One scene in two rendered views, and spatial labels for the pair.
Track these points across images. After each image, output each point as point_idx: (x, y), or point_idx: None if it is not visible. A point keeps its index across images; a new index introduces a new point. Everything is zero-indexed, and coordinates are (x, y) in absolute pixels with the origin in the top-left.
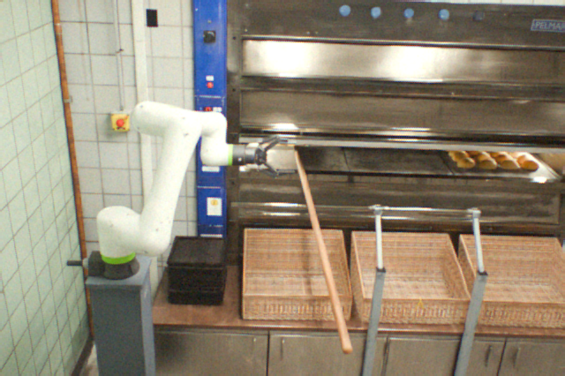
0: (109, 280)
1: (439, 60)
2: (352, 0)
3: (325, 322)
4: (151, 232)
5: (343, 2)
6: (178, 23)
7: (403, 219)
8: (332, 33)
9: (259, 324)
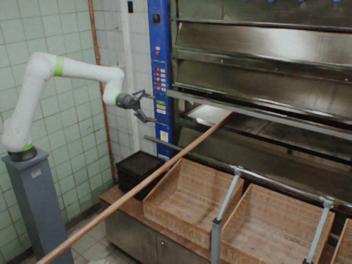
0: (11, 159)
1: (332, 44)
2: None
3: (191, 243)
4: (5, 136)
5: None
6: (143, 10)
7: None
8: (237, 17)
9: (149, 224)
